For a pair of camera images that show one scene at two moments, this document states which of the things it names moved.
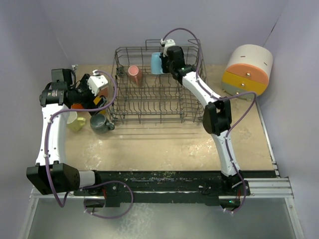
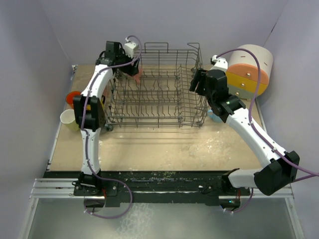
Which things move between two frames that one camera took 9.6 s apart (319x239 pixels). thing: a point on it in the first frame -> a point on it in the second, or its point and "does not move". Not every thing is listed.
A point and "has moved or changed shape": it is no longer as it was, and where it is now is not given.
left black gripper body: x=82 y=94 -> x=128 y=68
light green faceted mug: x=74 y=123 does not move
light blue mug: x=156 y=63 has moved or changed shape
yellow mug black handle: x=104 y=99 does not move
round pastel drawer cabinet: x=248 y=69 does not move
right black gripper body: x=166 y=66 -> x=213 y=97
